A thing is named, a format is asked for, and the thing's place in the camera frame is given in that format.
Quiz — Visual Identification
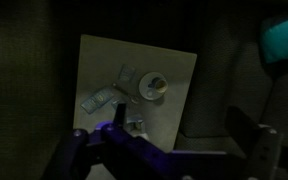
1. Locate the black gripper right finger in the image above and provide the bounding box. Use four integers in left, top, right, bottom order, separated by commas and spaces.
225, 106, 282, 180

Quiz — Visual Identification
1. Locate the blue ceramic cup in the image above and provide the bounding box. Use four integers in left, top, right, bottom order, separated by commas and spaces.
155, 78, 169, 95

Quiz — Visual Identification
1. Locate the dark grey sofa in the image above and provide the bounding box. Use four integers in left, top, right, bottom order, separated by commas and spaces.
175, 13, 288, 180

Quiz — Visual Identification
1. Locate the teal throw pillow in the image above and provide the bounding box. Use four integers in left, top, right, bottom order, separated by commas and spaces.
259, 12, 288, 65

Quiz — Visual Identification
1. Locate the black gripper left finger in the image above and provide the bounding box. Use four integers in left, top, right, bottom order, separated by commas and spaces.
43, 103, 185, 180

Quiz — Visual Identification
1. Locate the light wooden coffee table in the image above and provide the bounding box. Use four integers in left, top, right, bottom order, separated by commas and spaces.
73, 34, 198, 180

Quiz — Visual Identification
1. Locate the white saucer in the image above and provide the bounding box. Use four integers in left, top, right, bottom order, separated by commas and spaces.
138, 72, 169, 101

